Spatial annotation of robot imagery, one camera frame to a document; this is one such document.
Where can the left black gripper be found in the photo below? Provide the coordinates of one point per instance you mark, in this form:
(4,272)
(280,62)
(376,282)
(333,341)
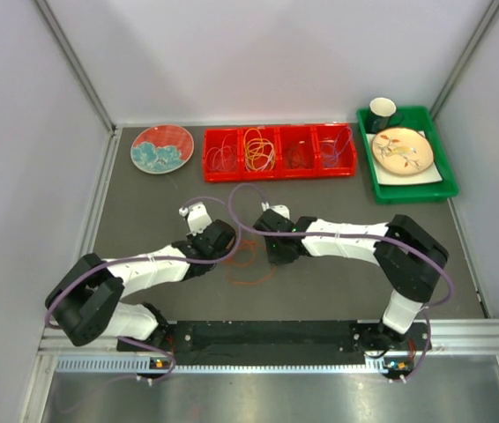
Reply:
(194,238)

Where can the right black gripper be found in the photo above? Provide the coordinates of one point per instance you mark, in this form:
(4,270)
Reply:
(276,259)

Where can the red four-compartment bin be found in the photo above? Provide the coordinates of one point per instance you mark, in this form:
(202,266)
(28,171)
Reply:
(285,152)

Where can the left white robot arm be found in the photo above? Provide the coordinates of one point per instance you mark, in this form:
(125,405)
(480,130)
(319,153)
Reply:
(87,303)

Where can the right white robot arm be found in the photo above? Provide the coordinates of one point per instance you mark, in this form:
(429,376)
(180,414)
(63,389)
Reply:
(409,257)

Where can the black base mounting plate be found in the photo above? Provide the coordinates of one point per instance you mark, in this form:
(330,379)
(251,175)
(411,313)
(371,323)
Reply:
(281,343)

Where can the red blue floral plate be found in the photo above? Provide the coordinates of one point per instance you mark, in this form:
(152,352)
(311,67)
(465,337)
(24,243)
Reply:
(162,149)

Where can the beige bird pattern plate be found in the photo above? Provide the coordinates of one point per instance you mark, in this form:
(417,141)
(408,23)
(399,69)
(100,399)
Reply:
(402,151)

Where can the white square plate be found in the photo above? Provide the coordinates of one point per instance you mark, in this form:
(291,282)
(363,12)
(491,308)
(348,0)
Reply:
(385,178)

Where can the white green cup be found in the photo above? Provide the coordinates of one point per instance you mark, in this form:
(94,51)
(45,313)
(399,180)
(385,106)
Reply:
(383,114)

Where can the green plastic tray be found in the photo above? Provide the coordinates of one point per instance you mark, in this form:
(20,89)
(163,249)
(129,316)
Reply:
(416,118)

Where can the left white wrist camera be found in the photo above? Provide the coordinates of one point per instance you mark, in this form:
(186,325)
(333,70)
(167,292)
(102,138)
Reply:
(196,216)

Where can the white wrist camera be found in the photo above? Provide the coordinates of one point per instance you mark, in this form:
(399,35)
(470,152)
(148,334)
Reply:
(280,209)
(196,216)

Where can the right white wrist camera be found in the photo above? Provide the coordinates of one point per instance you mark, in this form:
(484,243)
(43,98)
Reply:
(280,209)

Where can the grey slotted cable duct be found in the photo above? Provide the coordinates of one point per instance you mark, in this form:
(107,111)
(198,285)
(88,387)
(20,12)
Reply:
(152,366)

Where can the aluminium frame left post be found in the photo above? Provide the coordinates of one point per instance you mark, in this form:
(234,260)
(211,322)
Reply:
(77,69)

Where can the aluminium frame post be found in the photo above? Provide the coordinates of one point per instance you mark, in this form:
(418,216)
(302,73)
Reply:
(77,69)
(486,22)

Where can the aluminium frame right post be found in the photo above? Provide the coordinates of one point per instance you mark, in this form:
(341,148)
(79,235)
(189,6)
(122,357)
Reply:
(486,22)

